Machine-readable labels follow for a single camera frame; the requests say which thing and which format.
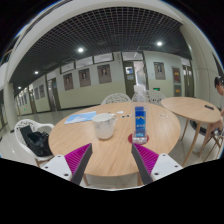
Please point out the black bag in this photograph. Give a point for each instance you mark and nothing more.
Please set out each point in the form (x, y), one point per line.
(38, 143)

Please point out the flat round red coaster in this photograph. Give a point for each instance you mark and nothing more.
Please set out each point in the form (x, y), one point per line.
(130, 139)

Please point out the dark framed open door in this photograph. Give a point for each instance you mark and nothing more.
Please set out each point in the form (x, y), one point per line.
(131, 78)

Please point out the framed wall portraits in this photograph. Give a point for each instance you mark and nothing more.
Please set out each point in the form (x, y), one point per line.
(104, 73)

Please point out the wooden-legged white chair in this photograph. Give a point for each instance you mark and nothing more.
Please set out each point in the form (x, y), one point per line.
(216, 140)

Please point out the white perforated plastic chair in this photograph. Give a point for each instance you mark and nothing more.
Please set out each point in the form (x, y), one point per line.
(156, 96)
(116, 99)

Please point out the white paper scrap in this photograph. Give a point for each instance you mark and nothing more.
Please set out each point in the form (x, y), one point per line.
(120, 112)

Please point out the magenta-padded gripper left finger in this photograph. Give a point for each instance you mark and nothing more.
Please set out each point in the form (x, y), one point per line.
(58, 166)

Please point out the clear blue-labelled water bottle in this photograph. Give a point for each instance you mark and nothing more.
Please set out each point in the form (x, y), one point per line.
(140, 120)

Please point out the round ceiling lights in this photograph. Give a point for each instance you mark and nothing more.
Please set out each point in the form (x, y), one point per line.
(80, 50)

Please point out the black phone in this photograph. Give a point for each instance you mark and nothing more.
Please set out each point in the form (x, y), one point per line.
(209, 107)

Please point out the white ceramic cup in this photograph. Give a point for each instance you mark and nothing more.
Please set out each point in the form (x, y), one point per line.
(104, 126)

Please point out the round wooden side table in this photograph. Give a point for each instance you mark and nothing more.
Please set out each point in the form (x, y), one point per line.
(190, 108)

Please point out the light blue paper booklet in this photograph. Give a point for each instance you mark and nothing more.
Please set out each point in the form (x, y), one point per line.
(80, 117)

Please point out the person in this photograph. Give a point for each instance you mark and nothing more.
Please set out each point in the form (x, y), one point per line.
(220, 90)

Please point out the white plastic chair holding bag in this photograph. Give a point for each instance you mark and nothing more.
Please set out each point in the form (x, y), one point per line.
(41, 128)

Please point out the green exit sign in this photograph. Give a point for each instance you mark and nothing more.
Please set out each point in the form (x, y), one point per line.
(156, 89)

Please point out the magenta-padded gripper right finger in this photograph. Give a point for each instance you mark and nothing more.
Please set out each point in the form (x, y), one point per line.
(165, 166)

